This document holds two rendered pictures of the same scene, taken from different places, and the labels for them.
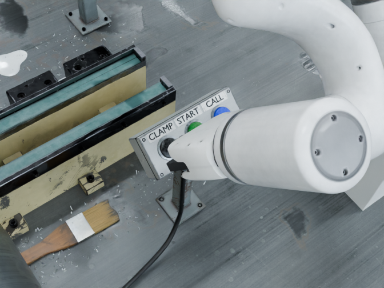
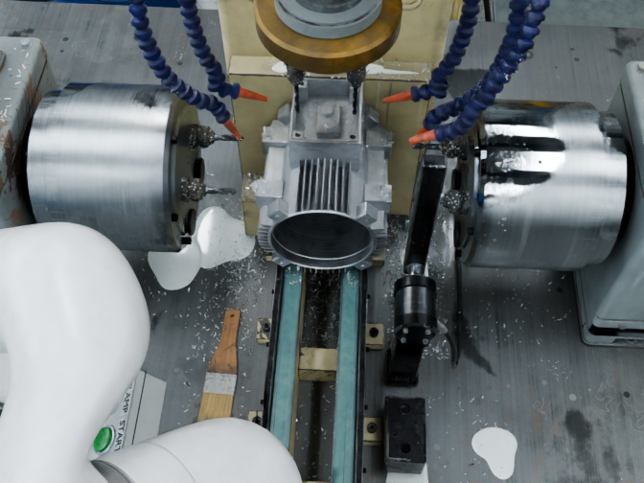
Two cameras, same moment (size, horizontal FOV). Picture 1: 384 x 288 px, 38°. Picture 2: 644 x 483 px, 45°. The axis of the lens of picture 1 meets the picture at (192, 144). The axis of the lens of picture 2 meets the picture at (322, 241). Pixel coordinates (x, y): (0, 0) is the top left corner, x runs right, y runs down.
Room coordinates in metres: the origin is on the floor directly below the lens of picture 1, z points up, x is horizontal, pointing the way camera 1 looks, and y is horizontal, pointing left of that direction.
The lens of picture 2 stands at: (0.87, -0.03, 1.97)
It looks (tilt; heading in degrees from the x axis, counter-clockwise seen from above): 58 degrees down; 135
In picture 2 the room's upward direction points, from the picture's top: straight up
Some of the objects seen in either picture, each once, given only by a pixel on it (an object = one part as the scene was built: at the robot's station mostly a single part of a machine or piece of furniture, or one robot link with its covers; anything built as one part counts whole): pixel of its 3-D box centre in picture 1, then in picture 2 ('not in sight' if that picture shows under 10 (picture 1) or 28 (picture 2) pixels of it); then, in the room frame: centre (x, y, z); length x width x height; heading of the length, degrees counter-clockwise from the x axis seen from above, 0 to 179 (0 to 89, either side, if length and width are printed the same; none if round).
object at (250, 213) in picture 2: not in sight; (264, 204); (0.24, 0.45, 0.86); 0.07 x 0.06 x 0.12; 42
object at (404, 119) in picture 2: not in sight; (330, 126); (0.27, 0.59, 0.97); 0.30 x 0.11 x 0.34; 42
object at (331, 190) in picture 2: not in sight; (325, 187); (0.37, 0.47, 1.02); 0.20 x 0.19 x 0.19; 132
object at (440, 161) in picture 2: not in sight; (423, 220); (0.56, 0.47, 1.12); 0.04 x 0.03 x 0.26; 132
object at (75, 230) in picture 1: (65, 236); (223, 366); (0.40, 0.21, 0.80); 0.21 x 0.05 x 0.01; 129
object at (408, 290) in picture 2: not in sight; (431, 237); (0.52, 0.57, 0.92); 0.45 x 0.13 x 0.24; 132
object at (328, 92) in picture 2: not in sight; (327, 126); (0.35, 0.50, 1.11); 0.12 x 0.11 x 0.07; 132
